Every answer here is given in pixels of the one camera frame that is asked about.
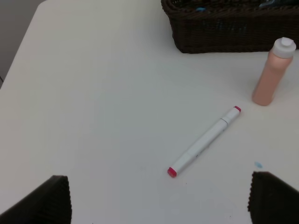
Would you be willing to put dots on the dark green pump bottle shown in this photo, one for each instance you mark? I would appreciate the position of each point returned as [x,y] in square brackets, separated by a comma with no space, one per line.
[270,3]

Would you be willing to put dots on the pink bottle white cap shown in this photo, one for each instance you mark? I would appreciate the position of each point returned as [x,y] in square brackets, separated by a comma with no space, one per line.
[279,59]

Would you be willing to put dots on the dark brown wicker basket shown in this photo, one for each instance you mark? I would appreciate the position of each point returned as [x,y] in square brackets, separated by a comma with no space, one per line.
[230,25]

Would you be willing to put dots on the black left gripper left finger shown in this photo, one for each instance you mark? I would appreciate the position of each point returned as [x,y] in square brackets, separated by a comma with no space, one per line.
[50,203]

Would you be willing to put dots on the dark grey whiteboard eraser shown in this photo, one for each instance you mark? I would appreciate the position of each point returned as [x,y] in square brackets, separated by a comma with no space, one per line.
[201,9]

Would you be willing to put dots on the white marker red caps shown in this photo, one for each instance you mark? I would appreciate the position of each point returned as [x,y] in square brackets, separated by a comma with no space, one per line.
[203,142]

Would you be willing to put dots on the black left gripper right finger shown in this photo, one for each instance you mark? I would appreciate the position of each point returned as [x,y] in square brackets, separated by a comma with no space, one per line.
[272,201]

